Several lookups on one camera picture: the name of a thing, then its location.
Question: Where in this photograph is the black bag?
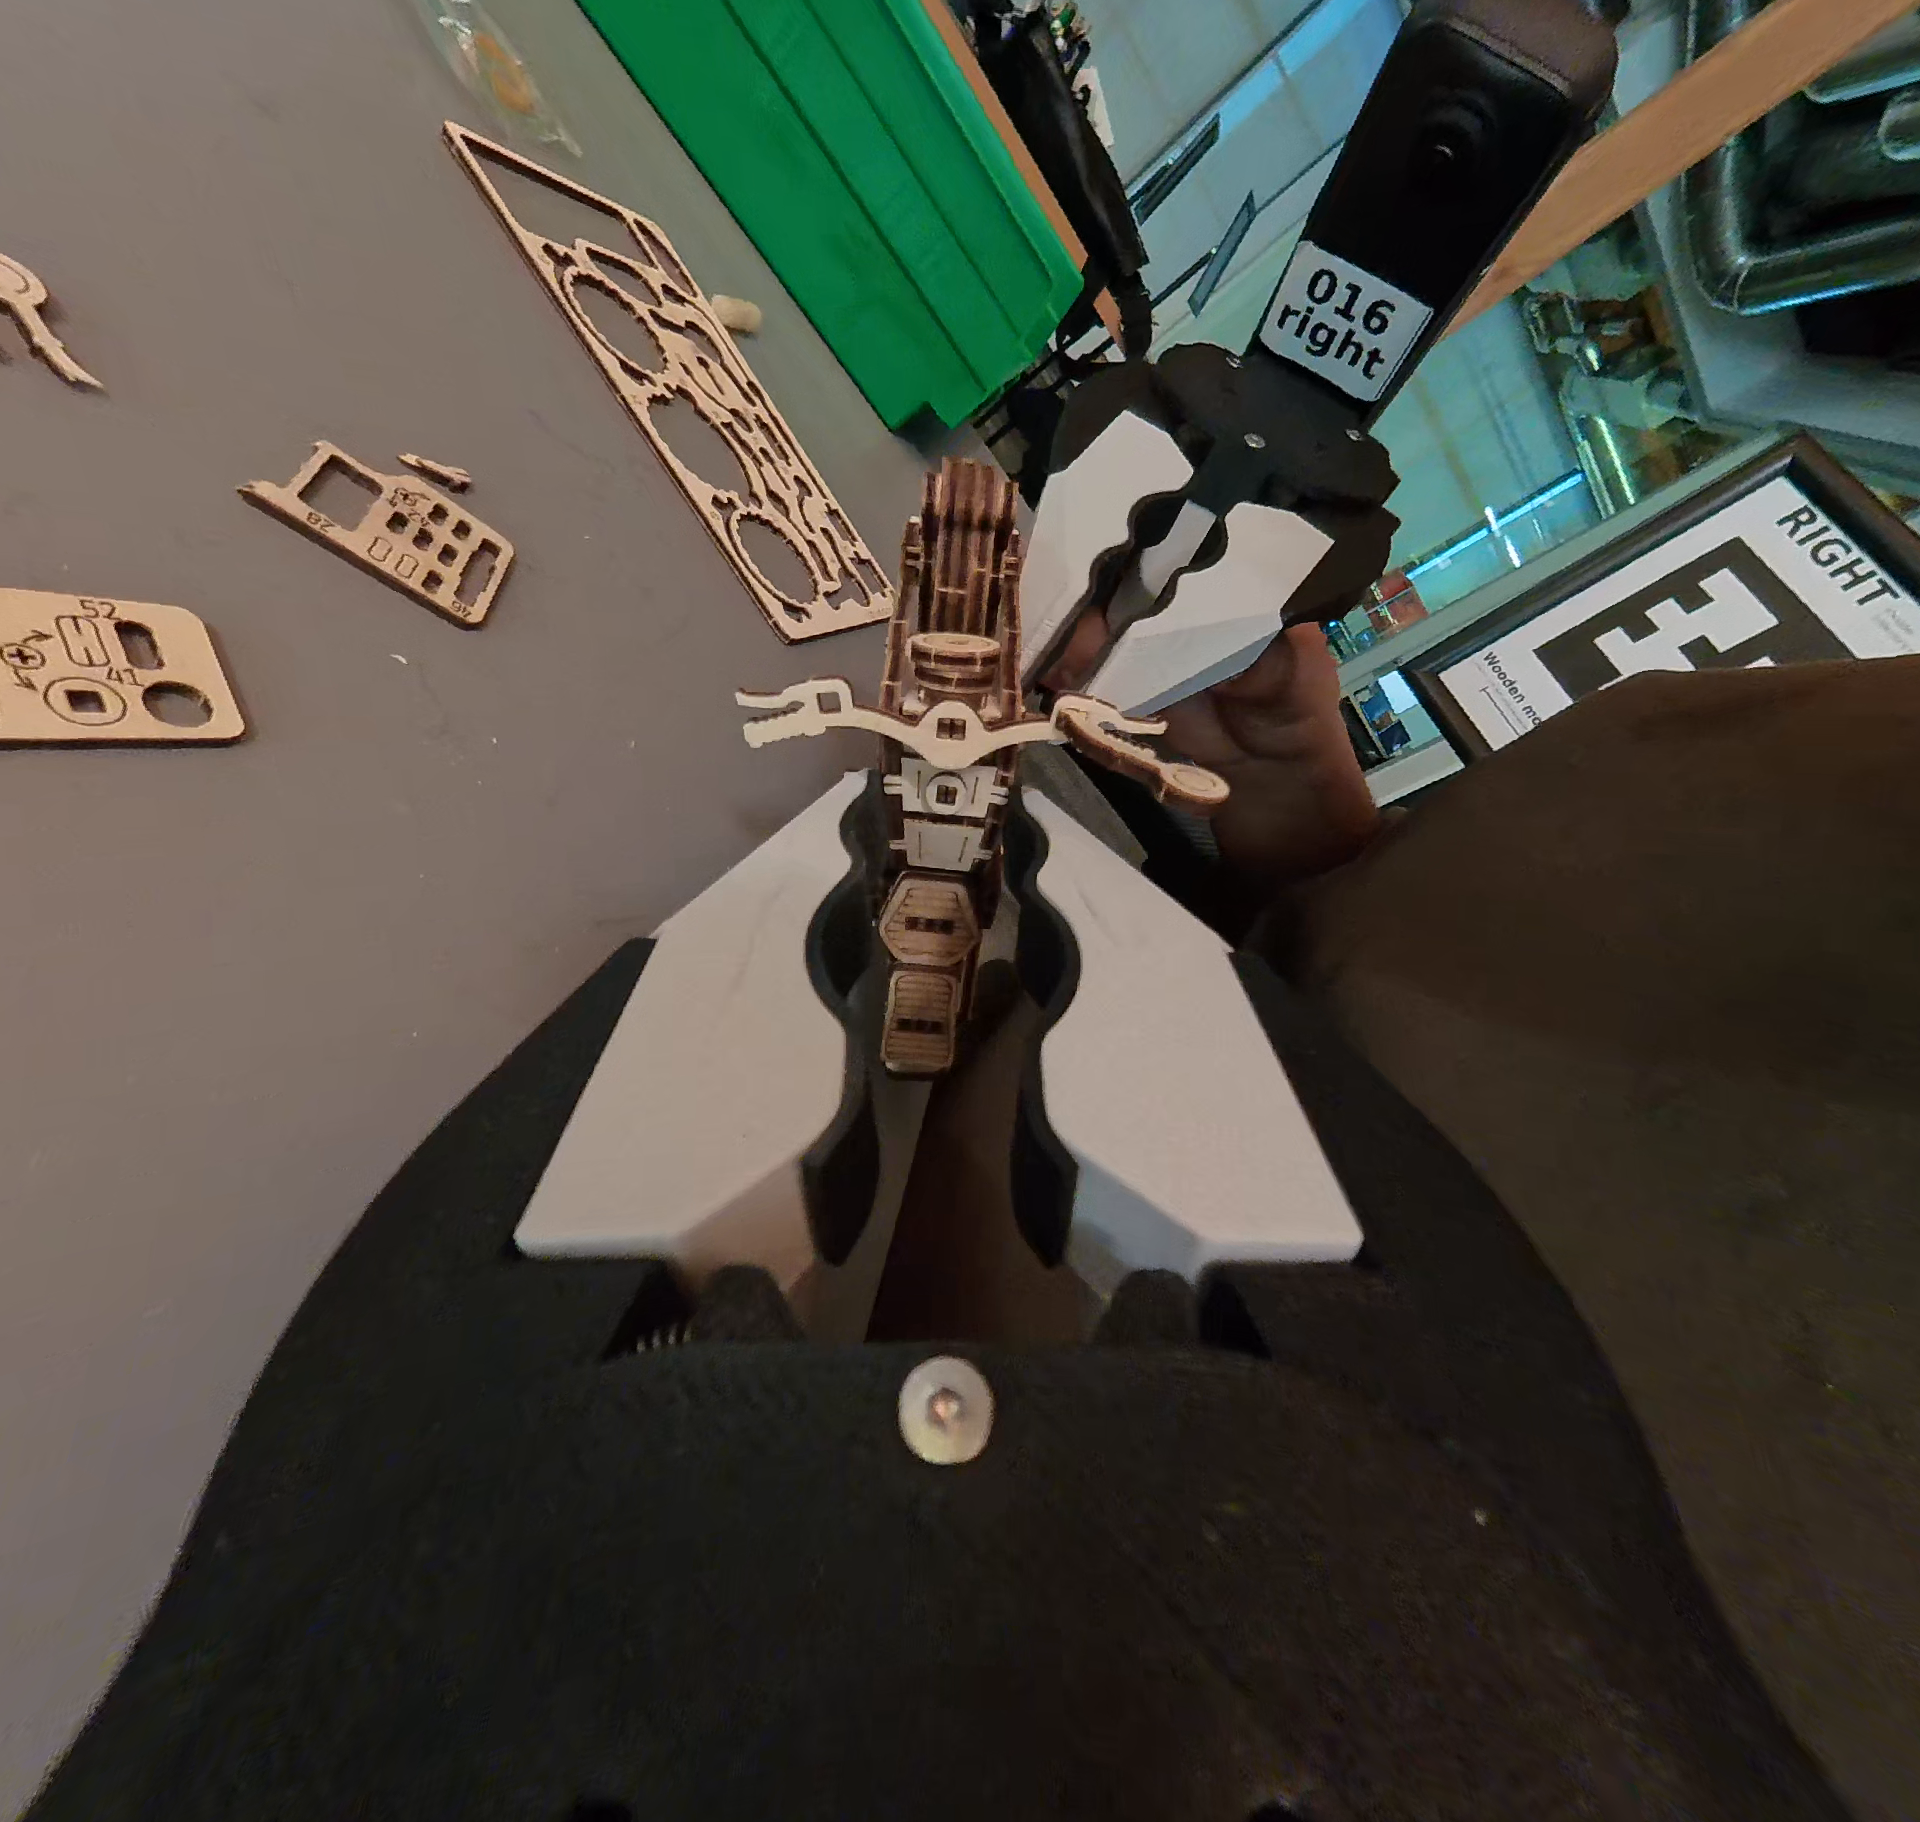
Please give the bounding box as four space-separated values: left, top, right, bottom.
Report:
943 0 1155 357

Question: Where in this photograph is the small wooden card piece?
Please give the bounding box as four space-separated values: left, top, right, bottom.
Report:
0 586 250 752

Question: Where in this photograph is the wooden beam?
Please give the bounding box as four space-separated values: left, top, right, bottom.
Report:
1434 0 1920 339

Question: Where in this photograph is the toothed wooden arc piece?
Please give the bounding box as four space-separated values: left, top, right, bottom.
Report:
0 255 105 389

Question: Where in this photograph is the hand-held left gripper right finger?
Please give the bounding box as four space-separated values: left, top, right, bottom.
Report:
1009 785 1366 1313

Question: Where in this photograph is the wooden motorcycle model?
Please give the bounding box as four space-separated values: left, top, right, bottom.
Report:
738 456 1179 1077

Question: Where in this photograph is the person's brown shirt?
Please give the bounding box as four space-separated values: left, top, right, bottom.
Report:
1241 650 1920 1822

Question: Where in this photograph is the wooden mirror piece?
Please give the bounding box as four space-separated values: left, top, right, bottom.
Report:
1111 729 1234 811

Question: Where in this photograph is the gear cutout wooden sheet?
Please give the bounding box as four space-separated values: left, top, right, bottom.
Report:
443 117 902 650

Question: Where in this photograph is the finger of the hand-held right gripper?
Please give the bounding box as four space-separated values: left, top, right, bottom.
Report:
1025 404 1202 686
1114 504 1332 700

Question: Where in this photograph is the clear plastic bag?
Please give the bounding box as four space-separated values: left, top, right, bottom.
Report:
357 0 584 159

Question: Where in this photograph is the silver air duct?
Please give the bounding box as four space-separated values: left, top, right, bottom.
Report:
1646 40 1920 334

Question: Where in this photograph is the green plastic bin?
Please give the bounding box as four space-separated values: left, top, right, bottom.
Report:
503 0 1091 438

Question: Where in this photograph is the black framed sign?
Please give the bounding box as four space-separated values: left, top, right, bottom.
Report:
1398 438 1920 806

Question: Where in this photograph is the wooden grid cutout piece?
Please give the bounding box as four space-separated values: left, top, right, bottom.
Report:
238 443 515 631

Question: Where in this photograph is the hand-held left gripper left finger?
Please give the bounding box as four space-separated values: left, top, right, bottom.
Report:
515 773 933 1346

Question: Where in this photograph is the person's right hand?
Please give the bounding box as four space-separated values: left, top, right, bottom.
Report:
1162 635 1377 937

